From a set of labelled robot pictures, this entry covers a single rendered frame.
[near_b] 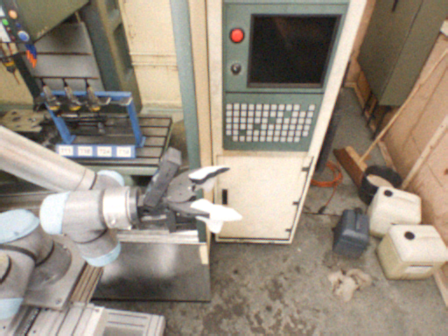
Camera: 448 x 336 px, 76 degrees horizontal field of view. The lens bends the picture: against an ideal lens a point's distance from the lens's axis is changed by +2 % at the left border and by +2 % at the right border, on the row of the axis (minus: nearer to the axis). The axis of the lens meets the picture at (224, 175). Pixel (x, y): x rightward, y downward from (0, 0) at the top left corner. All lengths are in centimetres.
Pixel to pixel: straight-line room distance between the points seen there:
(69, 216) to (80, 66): 176
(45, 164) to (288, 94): 98
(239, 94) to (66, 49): 130
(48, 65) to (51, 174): 172
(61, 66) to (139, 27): 62
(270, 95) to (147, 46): 138
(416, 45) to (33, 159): 279
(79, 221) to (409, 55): 280
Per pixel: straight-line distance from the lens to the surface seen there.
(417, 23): 290
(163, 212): 56
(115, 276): 185
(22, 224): 89
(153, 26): 241
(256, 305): 213
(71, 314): 106
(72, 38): 219
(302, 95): 134
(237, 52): 123
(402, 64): 301
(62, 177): 69
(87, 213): 56
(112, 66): 221
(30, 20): 153
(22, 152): 68
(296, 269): 229
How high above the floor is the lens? 198
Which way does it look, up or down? 45 degrees down
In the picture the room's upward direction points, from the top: straight up
